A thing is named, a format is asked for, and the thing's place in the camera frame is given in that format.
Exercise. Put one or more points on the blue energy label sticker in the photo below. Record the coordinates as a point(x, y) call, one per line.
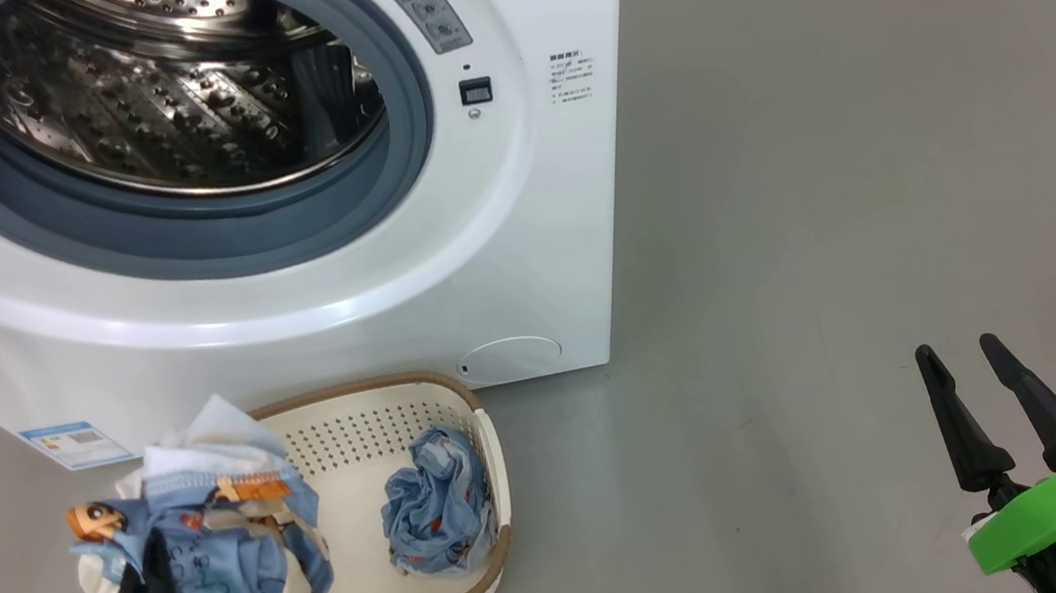
point(75, 446)

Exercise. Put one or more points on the black door latch socket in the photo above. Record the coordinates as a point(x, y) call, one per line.
point(476, 91)

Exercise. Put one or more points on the blue cartoon print garment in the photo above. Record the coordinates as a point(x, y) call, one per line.
point(229, 565)

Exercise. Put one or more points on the white front-load washing machine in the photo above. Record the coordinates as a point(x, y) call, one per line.
point(496, 200)

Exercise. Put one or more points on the round white filter cover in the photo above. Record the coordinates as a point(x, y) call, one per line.
point(511, 359)

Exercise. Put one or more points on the grey warning label sticker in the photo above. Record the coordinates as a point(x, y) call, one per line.
point(419, 2)

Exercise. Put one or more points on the cream perforated laundry basket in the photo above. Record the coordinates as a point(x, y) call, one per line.
point(364, 518)

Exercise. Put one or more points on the white cloth garment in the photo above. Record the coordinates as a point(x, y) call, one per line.
point(203, 442)

